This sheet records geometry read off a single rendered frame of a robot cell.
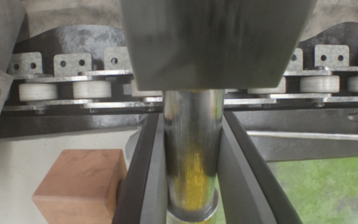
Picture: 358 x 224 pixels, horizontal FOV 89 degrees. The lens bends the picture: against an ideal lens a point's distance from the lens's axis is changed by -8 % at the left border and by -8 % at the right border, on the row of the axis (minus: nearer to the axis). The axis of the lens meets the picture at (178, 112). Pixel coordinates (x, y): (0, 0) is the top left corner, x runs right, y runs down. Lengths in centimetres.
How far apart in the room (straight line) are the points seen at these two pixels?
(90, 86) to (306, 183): 123
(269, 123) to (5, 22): 31
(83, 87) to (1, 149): 11
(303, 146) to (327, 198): 116
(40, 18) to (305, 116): 35
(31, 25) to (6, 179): 19
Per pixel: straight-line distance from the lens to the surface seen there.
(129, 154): 19
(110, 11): 28
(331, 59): 31
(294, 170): 124
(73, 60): 27
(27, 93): 25
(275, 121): 25
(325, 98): 26
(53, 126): 27
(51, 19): 31
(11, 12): 30
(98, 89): 22
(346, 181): 146
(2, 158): 28
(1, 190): 29
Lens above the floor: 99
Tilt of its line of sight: 85 degrees down
